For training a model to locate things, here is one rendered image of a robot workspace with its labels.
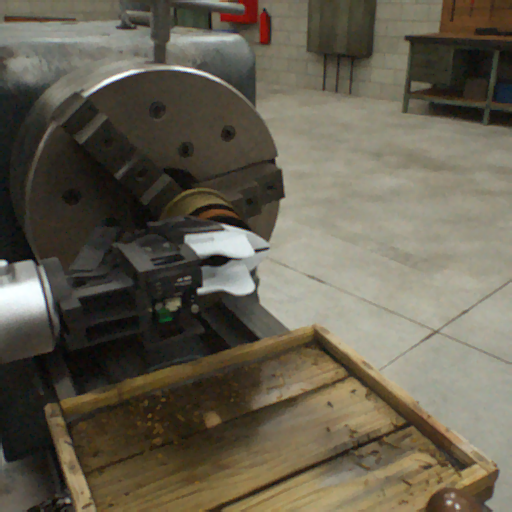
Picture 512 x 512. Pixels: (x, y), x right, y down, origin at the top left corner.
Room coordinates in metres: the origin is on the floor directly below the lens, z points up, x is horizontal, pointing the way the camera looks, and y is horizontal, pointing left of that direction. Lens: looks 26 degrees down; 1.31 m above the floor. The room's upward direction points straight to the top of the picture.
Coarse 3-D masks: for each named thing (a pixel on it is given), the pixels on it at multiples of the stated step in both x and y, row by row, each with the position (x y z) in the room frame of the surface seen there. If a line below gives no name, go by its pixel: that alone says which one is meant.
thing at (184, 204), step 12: (192, 192) 0.55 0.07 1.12; (204, 192) 0.56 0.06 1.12; (216, 192) 0.57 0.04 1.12; (168, 204) 0.55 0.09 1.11; (180, 204) 0.54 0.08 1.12; (192, 204) 0.53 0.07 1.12; (204, 204) 0.53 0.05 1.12; (216, 204) 0.54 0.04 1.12; (228, 204) 0.58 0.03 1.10; (168, 216) 0.54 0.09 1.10; (192, 216) 0.52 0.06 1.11; (204, 216) 0.51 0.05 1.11; (216, 216) 0.51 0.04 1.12; (228, 216) 0.51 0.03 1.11; (240, 216) 0.55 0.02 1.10; (240, 228) 0.52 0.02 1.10
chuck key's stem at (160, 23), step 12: (156, 0) 0.68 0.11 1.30; (168, 0) 0.68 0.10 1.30; (156, 12) 0.67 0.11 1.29; (168, 12) 0.68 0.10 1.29; (156, 24) 0.67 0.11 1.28; (168, 24) 0.68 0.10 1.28; (156, 36) 0.67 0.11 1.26; (168, 36) 0.68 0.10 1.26; (156, 48) 0.68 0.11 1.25; (156, 60) 0.68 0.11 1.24
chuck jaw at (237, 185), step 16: (272, 160) 0.70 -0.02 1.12; (224, 176) 0.66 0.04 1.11; (240, 176) 0.65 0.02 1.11; (256, 176) 0.65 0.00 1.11; (272, 176) 0.66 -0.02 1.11; (224, 192) 0.61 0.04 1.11; (240, 192) 0.61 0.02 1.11; (256, 192) 0.62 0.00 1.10; (272, 192) 0.66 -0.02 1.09; (240, 208) 0.59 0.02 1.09; (256, 208) 0.62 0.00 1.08
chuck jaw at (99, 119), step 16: (80, 96) 0.62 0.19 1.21; (64, 112) 0.61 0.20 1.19; (80, 112) 0.59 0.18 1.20; (96, 112) 0.59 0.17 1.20; (64, 128) 0.59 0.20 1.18; (80, 128) 0.59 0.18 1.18; (96, 128) 0.56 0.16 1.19; (112, 128) 0.57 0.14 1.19; (80, 144) 0.55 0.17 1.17; (96, 144) 0.56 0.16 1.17; (112, 144) 0.57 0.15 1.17; (128, 144) 0.57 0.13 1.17; (96, 160) 0.60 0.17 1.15; (112, 160) 0.57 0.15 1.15; (128, 160) 0.57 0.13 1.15; (144, 160) 0.56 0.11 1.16; (112, 176) 0.62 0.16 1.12; (128, 176) 0.55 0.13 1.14; (144, 176) 0.56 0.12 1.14; (160, 176) 0.57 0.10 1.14; (144, 192) 0.56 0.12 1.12; (160, 192) 0.55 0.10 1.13; (176, 192) 0.55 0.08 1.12; (160, 208) 0.55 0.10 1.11
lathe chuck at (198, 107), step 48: (96, 96) 0.60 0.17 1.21; (144, 96) 0.63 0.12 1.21; (192, 96) 0.65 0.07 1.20; (240, 96) 0.68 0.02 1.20; (48, 144) 0.57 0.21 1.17; (144, 144) 0.62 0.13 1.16; (192, 144) 0.65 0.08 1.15; (240, 144) 0.68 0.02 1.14; (48, 192) 0.57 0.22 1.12; (96, 192) 0.59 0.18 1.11; (48, 240) 0.57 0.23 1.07
